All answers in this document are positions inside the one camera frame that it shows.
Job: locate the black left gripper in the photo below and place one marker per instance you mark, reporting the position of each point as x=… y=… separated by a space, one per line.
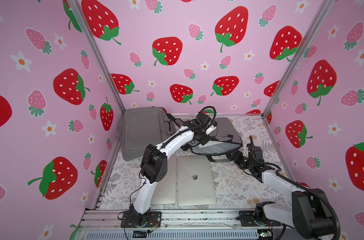
x=204 y=142

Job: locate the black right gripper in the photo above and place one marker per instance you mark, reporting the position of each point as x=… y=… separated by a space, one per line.
x=235 y=156

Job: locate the dark grey laptop sleeve with handle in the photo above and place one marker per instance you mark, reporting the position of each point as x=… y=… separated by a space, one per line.
x=225 y=132

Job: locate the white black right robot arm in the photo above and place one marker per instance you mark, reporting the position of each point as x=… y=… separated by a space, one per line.
x=310 y=212

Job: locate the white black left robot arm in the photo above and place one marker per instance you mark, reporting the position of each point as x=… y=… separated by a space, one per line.
x=154 y=165

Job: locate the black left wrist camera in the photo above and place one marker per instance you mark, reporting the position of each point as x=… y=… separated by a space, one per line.
x=207 y=121

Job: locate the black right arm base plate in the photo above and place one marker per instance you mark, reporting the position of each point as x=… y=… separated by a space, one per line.
x=252 y=219

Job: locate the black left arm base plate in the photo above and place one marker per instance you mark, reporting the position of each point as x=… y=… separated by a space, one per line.
x=148 y=220

